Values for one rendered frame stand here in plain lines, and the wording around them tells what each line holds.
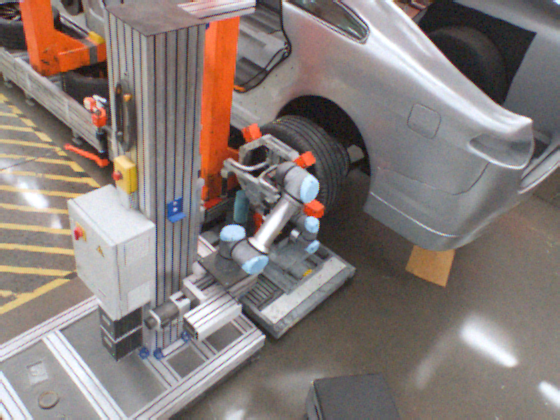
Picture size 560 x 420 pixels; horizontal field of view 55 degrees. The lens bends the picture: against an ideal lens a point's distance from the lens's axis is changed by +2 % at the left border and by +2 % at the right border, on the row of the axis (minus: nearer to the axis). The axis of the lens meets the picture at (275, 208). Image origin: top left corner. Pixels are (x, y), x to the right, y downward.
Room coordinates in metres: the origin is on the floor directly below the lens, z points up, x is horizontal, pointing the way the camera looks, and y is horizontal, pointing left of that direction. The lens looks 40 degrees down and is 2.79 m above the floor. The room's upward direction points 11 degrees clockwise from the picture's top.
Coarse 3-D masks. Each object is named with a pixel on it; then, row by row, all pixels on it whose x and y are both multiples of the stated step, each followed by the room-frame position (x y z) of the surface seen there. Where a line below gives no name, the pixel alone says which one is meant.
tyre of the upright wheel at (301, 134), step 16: (272, 128) 2.63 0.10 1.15; (288, 128) 2.61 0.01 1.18; (304, 128) 2.64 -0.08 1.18; (320, 128) 2.69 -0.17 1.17; (288, 144) 2.55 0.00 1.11; (304, 144) 2.51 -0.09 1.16; (320, 144) 2.57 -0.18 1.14; (320, 160) 2.48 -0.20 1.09; (336, 160) 2.56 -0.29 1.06; (320, 176) 2.41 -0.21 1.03; (336, 176) 2.50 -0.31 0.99; (320, 192) 2.39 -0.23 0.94; (336, 192) 2.49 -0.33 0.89
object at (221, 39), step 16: (208, 32) 2.64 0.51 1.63; (224, 32) 2.64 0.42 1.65; (208, 48) 2.63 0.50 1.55; (224, 48) 2.65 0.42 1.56; (208, 64) 2.63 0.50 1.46; (224, 64) 2.66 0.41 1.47; (208, 80) 2.62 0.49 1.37; (224, 80) 2.67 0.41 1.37; (208, 96) 2.62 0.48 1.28; (224, 96) 2.67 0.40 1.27; (208, 112) 2.61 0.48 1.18; (224, 112) 2.68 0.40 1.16; (208, 128) 2.61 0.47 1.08; (224, 128) 2.69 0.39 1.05; (208, 144) 2.60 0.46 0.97; (224, 144) 2.70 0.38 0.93; (208, 160) 2.60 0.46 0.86; (208, 176) 2.61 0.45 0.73; (208, 192) 2.61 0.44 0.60
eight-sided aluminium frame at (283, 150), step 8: (264, 136) 2.57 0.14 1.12; (272, 136) 2.59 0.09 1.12; (248, 144) 2.61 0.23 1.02; (256, 144) 2.58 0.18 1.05; (264, 144) 2.54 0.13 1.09; (272, 144) 2.51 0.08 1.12; (280, 144) 2.53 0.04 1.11; (240, 152) 2.64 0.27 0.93; (248, 152) 2.66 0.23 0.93; (280, 152) 2.47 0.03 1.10; (288, 152) 2.46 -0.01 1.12; (296, 152) 2.47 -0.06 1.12; (240, 160) 2.65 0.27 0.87; (248, 160) 2.67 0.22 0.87; (288, 160) 2.43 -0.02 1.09; (240, 184) 2.63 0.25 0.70; (256, 208) 2.54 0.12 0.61
